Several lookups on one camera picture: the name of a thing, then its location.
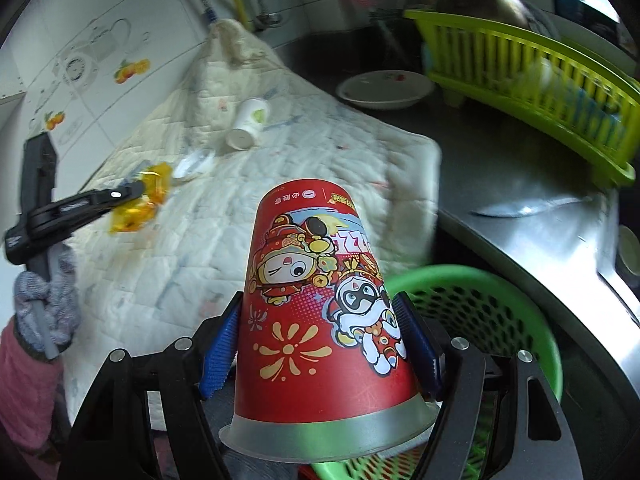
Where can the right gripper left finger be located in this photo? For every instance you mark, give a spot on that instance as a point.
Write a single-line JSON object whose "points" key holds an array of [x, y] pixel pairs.
{"points": [[111, 437]]}

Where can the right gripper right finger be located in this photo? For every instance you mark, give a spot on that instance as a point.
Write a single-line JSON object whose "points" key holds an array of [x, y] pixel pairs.
{"points": [[500, 411]]}

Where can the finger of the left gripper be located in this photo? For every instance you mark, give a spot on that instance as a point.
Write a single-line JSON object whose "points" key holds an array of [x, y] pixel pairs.
{"points": [[38, 173], [86, 207]]}

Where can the yellow candy wrapper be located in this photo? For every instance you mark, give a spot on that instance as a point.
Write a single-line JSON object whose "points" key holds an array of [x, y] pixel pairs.
{"points": [[133, 215]]}

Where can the white plastic cup lid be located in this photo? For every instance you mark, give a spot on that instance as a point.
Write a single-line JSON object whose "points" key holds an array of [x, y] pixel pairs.
{"points": [[193, 165]]}

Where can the red cartoon paper cup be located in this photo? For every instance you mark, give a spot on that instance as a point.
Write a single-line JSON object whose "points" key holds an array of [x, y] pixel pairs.
{"points": [[322, 371]]}

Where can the white paper cup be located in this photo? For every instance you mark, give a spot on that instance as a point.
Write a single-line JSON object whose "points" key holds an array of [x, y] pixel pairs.
{"points": [[251, 118]]}

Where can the pink sleeve forearm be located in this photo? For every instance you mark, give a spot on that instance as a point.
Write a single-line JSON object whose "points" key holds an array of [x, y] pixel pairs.
{"points": [[28, 388]]}

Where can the green perforated trash basket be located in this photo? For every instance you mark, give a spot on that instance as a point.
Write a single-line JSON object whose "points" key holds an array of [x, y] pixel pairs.
{"points": [[490, 313]]}

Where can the steel kitchen knife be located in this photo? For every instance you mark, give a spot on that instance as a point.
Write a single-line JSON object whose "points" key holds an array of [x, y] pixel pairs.
{"points": [[528, 207]]}

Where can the grey knit gloved hand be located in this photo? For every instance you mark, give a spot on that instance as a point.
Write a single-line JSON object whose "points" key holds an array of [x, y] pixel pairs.
{"points": [[46, 312]]}

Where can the white quilted blanket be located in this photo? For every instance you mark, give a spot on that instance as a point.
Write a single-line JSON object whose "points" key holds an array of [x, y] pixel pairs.
{"points": [[141, 290]]}

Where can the lime green dish rack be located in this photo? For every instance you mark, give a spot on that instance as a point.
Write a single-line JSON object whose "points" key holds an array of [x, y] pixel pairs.
{"points": [[551, 86]]}

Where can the white ceramic plate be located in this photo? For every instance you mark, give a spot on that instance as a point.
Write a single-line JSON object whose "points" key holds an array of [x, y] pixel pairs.
{"points": [[385, 89]]}

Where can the dark metal pot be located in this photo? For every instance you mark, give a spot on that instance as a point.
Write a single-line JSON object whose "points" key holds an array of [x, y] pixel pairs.
{"points": [[511, 12]]}

